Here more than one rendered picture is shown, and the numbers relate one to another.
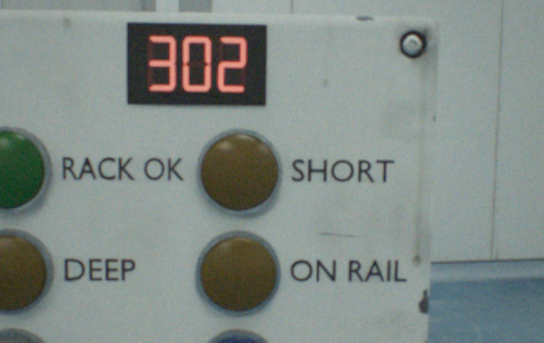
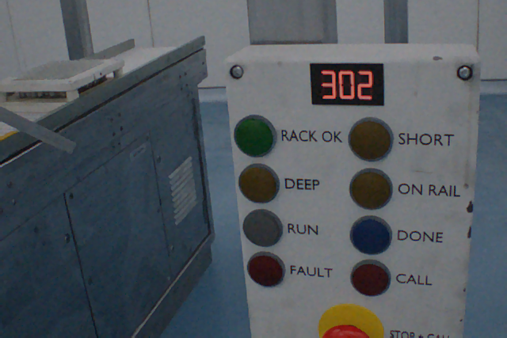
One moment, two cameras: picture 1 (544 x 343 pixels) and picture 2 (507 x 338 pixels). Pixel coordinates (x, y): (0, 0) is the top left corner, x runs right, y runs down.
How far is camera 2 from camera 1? 0.15 m
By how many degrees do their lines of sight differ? 25
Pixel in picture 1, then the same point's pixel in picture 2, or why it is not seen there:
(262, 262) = (382, 186)
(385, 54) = (448, 78)
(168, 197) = (334, 150)
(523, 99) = not seen: outside the picture
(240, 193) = (370, 152)
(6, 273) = (257, 186)
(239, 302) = (370, 204)
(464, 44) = not seen: outside the picture
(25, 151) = (263, 129)
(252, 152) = (375, 131)
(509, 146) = not seen: outside the picture
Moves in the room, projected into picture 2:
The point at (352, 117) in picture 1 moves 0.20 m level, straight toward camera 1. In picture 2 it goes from (431, 112) to (329, 279)
